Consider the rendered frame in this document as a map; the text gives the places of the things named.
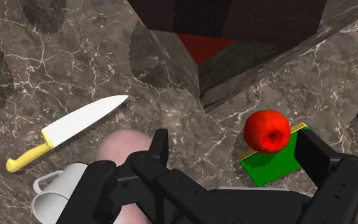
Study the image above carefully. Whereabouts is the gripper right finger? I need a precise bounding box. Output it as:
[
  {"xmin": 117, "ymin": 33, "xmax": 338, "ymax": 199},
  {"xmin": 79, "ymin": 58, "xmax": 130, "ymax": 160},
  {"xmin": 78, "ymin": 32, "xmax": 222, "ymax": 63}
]
[{"xmin": 294, "ymin": 128, "xmax": 358, "ymax": 224}]

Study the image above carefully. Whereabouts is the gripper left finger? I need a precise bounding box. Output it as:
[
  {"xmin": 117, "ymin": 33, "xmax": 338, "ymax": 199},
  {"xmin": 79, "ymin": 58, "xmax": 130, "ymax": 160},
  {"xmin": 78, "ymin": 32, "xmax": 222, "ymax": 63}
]
[{"xmin": 56, "ymin": 128, "xmax": 242, "ymax": 224}]

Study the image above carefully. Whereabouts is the pink round object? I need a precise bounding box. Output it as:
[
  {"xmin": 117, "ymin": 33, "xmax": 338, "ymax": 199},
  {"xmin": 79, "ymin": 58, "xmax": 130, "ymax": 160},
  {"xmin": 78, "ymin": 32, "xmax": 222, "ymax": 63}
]
[{"xmin": 95, "ymin": 129, "xmax": 171, "ymax": 224}]

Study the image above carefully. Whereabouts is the green book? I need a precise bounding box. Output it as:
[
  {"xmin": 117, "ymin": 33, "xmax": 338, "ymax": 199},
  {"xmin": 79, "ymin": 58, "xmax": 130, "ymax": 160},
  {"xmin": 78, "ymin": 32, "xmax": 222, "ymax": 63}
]
[{"xmin": 239, "ymin": 122, "xmax": 310, "ymax": 188}]

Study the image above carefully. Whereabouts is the red apple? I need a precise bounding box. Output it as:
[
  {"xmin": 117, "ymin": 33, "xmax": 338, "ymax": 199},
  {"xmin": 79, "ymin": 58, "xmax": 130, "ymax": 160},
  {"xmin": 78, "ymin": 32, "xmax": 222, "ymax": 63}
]
[{"xmin": 243, "ymin": 109, "xmax": 291, "ymax": 155}]

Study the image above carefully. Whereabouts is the white mug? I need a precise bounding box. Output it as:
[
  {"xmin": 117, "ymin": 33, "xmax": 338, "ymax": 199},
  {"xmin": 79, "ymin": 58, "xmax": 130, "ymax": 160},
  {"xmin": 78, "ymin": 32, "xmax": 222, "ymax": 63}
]
[{"xmin": 31, "ymin": 162, "xmax": 90, "ymax": 224}]

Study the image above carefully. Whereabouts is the yellow handled kitchen knife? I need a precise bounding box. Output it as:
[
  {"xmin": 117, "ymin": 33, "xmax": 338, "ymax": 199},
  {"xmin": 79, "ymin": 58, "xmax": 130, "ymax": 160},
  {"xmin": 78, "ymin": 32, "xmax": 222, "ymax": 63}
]
[{"xmin": 5, "ymin": 94, "xmax": 130, "ymax": 173}]

